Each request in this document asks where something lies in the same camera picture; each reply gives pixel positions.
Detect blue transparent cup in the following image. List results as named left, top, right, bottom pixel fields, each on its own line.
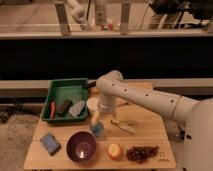
left=90, top=121, right=105, bottom=138

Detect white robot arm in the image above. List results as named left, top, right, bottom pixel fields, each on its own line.
left=96, top=70, right=213, bottom=171

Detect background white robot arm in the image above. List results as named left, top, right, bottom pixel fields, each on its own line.
left=67, top=0, right=90, bottom=31

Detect white plastic cup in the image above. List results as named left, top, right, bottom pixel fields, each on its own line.
left=86, top=97, right=99, bottom=114

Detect grey sponge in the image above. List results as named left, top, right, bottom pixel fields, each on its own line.
left=69, top=100, right=86, bottom=117

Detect green plastic tray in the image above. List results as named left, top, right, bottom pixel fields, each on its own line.
left=41, top=78, right=88, bottom=124

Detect dark brown block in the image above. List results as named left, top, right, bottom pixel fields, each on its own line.
left=57, top=99, right=72, bottom=116

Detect cream spatula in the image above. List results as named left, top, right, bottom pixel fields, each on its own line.
left=117, top=124, right=136, bottom=135

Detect orange fruit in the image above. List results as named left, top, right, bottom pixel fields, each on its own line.
left=107, top=143, right=122, bottom=159

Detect purple bowl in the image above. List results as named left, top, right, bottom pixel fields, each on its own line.
left=66, top=131, right=97, bottom=163

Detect bunch of dark grapes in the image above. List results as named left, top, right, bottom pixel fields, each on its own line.
left=126, top=146, right=159, bottom=163

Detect blue sponge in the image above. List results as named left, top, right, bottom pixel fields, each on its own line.
left=40, top=133, right=61, bottom=156

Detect brown saucepan with handle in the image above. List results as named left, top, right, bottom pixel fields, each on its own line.
left=86, top=81, right=96, bottom=89

